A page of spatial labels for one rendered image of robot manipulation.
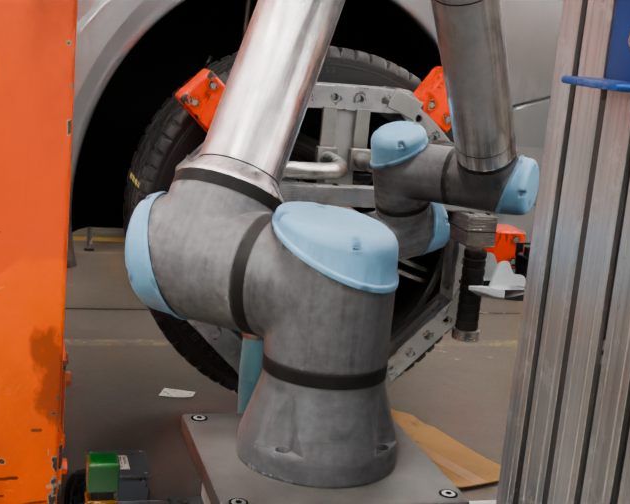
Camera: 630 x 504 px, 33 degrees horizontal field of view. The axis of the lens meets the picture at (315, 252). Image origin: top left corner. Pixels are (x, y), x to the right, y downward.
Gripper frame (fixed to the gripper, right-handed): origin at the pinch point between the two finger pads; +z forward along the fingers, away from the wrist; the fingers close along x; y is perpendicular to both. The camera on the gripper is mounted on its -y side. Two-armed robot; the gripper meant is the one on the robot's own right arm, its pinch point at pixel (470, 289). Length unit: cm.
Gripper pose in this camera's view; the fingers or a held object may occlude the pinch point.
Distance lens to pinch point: 169.8
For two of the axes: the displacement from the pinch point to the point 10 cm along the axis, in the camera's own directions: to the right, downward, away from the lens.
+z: -9.6, -0.3, -2.7
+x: 2.6, 2.2, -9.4
